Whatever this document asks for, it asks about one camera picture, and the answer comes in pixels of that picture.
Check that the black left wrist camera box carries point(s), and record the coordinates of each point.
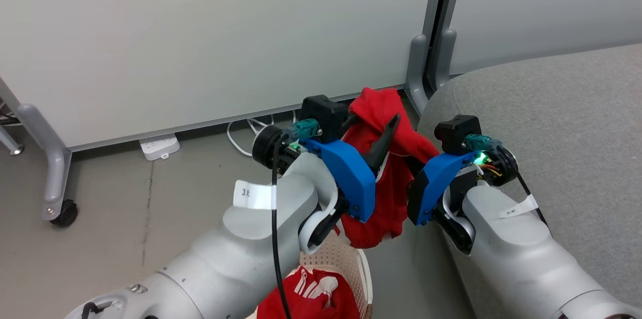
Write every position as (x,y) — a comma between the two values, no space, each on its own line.
(323,111)

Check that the narrow white partition panel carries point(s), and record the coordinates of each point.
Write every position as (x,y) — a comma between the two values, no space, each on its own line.
(551,8)

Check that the wide white partition panel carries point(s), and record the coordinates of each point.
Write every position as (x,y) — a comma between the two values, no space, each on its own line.
(200,33)

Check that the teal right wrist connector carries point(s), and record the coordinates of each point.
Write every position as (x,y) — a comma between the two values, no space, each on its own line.
(481,142)

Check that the white power strip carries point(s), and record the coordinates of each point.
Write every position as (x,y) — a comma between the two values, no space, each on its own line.
(159,147)

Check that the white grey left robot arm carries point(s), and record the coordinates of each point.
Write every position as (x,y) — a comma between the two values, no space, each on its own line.
(225,259)

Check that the grey fabric sofa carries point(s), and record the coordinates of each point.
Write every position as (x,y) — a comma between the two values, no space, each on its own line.
(577,118)

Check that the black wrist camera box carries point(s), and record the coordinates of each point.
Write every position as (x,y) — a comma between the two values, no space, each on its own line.
(323,111)
(456,131)

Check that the grey metal table leg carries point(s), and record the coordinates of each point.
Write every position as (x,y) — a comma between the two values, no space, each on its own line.
(10,142)

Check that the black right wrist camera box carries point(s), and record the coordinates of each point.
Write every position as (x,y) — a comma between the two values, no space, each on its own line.
(456,131)

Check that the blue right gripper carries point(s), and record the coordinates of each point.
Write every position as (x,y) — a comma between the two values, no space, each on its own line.
(426,193)

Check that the red garment with white trim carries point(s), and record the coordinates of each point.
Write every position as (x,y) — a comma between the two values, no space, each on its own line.
(346,304)

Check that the cream perforated laundry basket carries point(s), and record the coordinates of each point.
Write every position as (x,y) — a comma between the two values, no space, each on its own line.
(341,259)

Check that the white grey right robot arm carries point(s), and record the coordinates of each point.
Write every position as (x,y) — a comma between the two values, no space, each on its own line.
(526,259)

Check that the plain red garment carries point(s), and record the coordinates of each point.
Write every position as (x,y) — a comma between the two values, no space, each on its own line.
(391,208)

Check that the grey partition leg with caster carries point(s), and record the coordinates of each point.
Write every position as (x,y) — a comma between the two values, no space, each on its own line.
(52,158)

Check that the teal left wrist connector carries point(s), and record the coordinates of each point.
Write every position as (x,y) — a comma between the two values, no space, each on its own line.
(306,128)

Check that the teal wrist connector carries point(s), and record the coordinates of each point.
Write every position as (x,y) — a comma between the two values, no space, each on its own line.
(481,142)
(306,128)

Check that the black caster wheel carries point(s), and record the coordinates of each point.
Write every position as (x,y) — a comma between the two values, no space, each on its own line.
(66,213)

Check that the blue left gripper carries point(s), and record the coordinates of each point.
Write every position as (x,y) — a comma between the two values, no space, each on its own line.
(351,178)

